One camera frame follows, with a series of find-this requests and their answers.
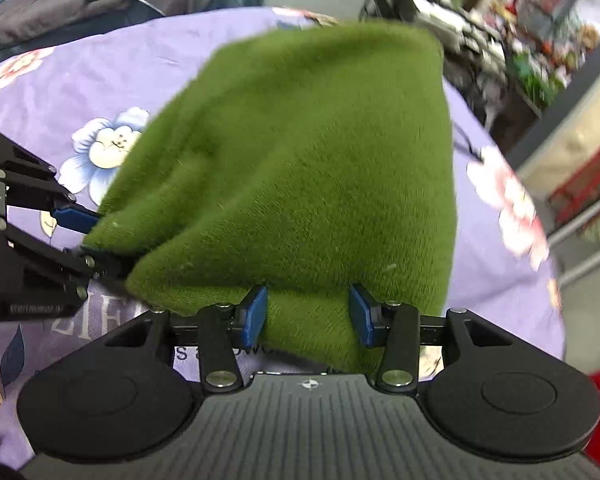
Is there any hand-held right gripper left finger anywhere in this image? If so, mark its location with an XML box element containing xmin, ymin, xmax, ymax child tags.
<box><xmin>102</xmin><ymin>285</ymin><xmax>270</xmax><ymax>393</ymax></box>

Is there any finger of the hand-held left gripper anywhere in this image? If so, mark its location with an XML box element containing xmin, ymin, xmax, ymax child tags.
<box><xmin>0</xmin><ymin>217</ymin><xmax>132</xmax><ymax>302</ymax></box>
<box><xmin>0</xmin><ymin>124</ymin><xmax>102</xmax><ymax>235</ymax></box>

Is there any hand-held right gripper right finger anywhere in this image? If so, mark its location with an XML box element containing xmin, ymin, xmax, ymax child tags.
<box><xmin>347</xmin><ymin>284</ymin><xmax>511</xmax><ymax>395</ymax></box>

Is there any green knit cardigan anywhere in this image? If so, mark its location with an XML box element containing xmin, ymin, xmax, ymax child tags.
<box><xmin>82</xmin><ymin>20</ymin><xmax>456</xmax><ymax>376</ymax></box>

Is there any purple floral bed sheet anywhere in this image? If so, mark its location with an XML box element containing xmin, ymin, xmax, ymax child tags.
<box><xmin>0</xmin><ymin>6</ymin><xmax>566</xmax><ymax>471</ymax></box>

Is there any cluttered shelf of goods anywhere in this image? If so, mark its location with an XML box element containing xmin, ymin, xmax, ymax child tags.
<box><xmin>410</xmin><ymin>0</ymin><xmax>600</xmax><ymax>111</ymax></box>

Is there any red metal frame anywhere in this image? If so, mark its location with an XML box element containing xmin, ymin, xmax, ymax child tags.
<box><xmin>547</xmin><ymin>132</ymin><xmax>600</xmax><ymax>226</ymax></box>

